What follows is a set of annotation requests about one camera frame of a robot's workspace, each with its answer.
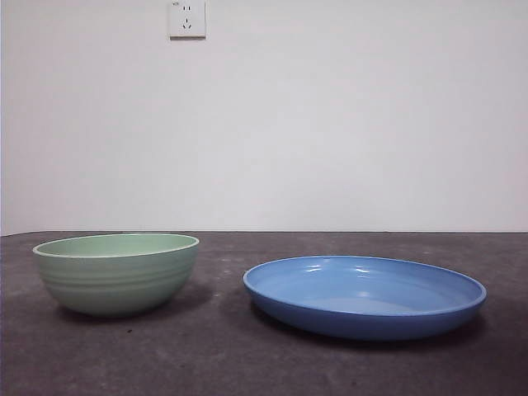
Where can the green ribbed bowl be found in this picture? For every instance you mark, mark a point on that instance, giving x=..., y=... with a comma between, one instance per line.
x=115, y=288

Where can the blue round plate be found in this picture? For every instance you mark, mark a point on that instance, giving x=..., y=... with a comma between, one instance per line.
x=363, y=321

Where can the white wall socket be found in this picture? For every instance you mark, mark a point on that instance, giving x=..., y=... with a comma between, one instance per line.
x=187, y=20

